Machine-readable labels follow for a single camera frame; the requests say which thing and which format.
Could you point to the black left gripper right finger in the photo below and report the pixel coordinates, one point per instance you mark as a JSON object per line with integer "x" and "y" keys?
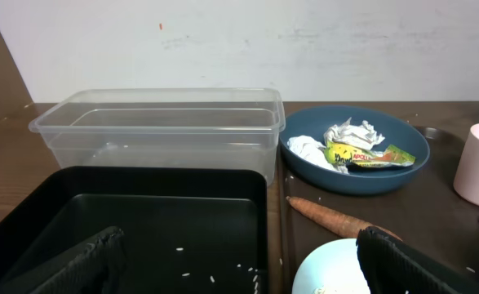
{"x": 390, "y": 266}

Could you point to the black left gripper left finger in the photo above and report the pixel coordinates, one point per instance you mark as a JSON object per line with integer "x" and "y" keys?
{"x": 95, "y": 265}

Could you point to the light blue bowl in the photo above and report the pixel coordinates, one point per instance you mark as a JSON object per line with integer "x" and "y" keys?
{"x": 332, "y": 268}

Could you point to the yellow green snack wrapper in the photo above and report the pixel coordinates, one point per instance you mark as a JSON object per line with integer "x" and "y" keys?
{"x": 344, "y": 155}

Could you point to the dark blue plate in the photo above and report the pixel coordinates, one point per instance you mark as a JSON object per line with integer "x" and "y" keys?
{"x": 359, "y": 181}

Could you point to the white tissue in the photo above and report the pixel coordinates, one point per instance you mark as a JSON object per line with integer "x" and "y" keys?
{"x": 312, "y": 151}
{"x": 363, "y": 136}

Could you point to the orange carrot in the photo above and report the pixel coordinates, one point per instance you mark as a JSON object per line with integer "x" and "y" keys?
{"x": 336, "y": 222}

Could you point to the dark brown tray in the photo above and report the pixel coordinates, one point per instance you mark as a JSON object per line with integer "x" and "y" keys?
{"x": 427, "y": 214}

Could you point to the black plastic bin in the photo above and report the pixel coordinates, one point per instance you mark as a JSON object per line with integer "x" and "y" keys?
{"x": 186, "y": 230}

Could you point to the clear plastic bin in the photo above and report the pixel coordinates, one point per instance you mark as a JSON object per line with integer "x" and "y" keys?
{"x": 216, "y": 128}

